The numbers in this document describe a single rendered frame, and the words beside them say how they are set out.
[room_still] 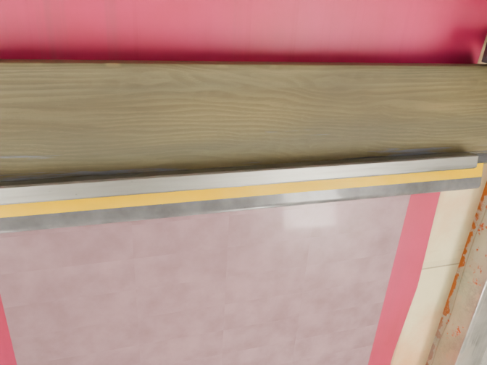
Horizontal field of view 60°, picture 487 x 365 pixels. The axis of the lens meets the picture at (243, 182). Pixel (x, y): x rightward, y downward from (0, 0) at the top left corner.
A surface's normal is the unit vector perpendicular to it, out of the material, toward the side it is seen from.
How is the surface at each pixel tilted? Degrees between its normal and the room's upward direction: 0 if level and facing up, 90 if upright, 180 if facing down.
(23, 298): 23
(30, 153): 34
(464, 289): 90
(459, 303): 90
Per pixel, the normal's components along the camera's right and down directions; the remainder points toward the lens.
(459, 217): 0.29, 0.42
